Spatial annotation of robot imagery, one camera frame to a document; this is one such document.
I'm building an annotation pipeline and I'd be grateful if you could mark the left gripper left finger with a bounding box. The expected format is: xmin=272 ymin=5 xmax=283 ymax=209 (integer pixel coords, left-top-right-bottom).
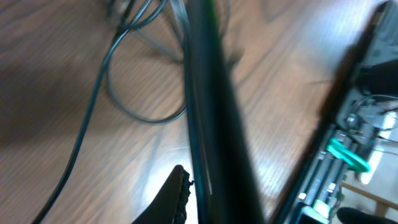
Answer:
xmin=132 ymin=165 xmax=193 ymax=224

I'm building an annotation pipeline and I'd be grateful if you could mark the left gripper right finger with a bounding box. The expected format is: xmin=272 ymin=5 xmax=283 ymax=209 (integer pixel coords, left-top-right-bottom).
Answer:
xmin=183 ymin=1 xmax=264 ymax=223

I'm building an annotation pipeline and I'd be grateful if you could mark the long black usb cable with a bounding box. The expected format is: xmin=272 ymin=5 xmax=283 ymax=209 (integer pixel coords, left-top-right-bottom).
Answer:
xmin=30 ymin=0 xmax=190 ymax=224

